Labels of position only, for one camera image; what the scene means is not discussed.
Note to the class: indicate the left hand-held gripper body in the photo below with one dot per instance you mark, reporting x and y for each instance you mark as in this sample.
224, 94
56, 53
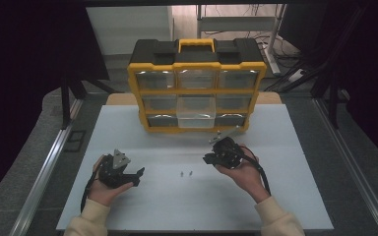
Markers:
113, 175

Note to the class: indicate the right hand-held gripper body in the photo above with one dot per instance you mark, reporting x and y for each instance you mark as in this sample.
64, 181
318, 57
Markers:
228, 154

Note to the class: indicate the small metal screw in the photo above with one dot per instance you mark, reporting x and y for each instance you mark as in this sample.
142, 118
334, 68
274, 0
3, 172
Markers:
181, 174
190, 172

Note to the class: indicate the clear plastic organizer drawer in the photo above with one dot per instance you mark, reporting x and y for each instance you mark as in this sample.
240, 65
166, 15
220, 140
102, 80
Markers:
196, 114

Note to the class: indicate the yellow black parts organizer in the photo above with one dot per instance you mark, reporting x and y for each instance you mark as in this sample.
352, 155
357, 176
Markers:
242, 52

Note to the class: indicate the person's left hand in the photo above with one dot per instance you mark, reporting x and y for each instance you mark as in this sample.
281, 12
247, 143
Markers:
103, 195

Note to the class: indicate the person's right hand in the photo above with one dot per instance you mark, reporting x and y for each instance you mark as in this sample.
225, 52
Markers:
247, 178

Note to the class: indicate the black metal stand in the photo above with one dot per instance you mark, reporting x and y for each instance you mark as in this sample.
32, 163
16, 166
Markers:
333, 105
65, 105

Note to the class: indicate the grid of clear drawers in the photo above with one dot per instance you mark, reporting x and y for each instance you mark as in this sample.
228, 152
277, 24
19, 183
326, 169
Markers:
156, 80

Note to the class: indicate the white power strip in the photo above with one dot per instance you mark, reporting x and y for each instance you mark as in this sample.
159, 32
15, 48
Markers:
297, 75

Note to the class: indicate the dark curtain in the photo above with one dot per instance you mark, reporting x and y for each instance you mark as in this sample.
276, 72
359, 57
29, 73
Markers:
370, 82
19, 82

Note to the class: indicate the aluminium rail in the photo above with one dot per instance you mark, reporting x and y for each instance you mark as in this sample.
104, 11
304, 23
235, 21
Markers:
357, 170
46, 170

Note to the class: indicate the white metal desk frame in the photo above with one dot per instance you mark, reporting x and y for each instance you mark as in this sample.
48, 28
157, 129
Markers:
236, 23

